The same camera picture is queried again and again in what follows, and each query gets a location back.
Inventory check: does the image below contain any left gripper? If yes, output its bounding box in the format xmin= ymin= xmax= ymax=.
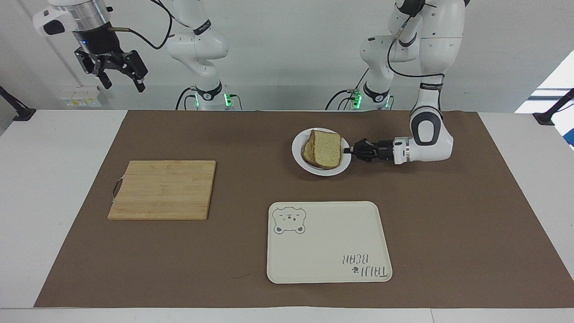
xmin=344 ymin=139 xmax=396 ymax=163

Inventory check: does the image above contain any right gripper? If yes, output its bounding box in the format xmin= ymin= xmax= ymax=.
xmin=73 ymin=26 xmax=149 ymax=93

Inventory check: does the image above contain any white round plate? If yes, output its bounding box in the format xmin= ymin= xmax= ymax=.
xmin=291 ymin=128 xmax=352 ymax=177

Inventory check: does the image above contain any brown bread slice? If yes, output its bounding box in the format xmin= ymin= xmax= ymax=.
xmin=301 ymin=134 xmax=317 ymax=165
xmin=310 ymin=130 xmax=344 ymax=170

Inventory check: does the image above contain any cream tray with bear print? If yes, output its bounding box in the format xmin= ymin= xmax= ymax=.
xmin=267 ymin=201 xmax=393 ymax=284

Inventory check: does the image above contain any black stand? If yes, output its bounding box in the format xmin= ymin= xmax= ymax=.
xmin=533 ymin=87 xmax=574 ymax=127
xmin=0 ymin=85 xmax=37 ymax=122

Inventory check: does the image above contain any wooden cutting board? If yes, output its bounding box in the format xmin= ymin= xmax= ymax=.
xmin=108 ymin=160 xmax=217 ymax=221

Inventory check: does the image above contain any black cable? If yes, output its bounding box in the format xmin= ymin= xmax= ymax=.
xmin=175 ymin=86 xmax=198 ymax=111
xmin=107 ymin=0 xmax=175 ymax=51
xmin=326 ymin=88 xmax=359 ymax=111
xmin=386 ymin=9 xmax=445 ymax=79

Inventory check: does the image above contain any white wall socket box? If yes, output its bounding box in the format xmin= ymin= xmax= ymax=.
xmin=60 ymin=87 xmax=102 ymax=109

